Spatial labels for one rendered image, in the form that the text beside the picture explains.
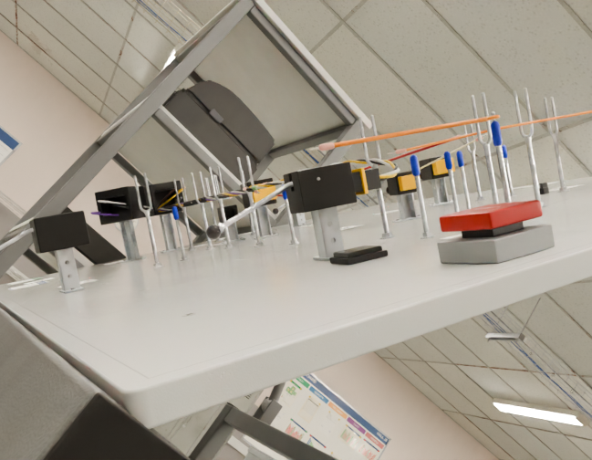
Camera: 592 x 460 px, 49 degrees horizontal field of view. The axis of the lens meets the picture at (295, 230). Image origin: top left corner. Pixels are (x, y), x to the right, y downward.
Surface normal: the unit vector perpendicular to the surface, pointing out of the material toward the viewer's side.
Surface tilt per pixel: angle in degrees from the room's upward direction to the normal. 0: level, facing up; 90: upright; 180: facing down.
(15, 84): 90
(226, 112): 90
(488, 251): 142
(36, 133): 90
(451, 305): 90
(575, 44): 180
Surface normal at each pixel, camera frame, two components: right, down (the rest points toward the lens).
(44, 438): -0.67, -0.66
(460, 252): -0.86, 0.18
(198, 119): 0.50, -0.02
